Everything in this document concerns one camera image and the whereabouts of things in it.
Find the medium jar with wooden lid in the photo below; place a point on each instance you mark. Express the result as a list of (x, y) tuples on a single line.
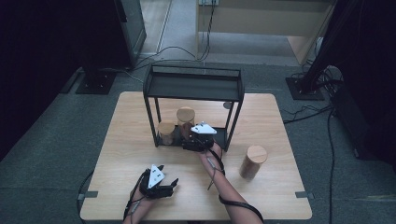
[(186, 116)]

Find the black stand with square base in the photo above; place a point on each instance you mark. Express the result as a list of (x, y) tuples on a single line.
[(96, 82)]

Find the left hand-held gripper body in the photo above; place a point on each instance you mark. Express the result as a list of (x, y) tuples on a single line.
[(155, 177)]

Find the short jar with wooden lid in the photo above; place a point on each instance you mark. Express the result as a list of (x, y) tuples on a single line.
[(166, 129)]

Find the person's left hand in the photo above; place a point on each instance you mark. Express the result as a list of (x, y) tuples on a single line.
[(138, 199)]

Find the dark box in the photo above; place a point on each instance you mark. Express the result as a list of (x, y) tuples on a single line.
[(358, 124)]

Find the black post with square base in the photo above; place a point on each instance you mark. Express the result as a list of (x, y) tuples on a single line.
[(306, 88)]

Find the grey cabinet panel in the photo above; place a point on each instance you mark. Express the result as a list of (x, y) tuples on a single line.
[(134, 28)]

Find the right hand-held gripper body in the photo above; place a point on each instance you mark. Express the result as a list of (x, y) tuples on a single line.
[(204, 129)]

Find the black metal two-tier rack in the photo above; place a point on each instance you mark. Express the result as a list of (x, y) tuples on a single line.
[(193, 87)]

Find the tall jar with wooden lid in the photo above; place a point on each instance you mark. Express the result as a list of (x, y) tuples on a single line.
[(252, 161)]

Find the grey tape strip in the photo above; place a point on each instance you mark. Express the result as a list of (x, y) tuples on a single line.
[(304, 194), (87, 195)]

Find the white power strip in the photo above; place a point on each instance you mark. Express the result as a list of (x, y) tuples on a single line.
[(208, 2)]

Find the light wooden desk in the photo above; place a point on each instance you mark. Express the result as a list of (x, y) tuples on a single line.
[(264, 18)]

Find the person's right hand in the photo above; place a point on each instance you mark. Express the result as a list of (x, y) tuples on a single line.
[(213, 157)]

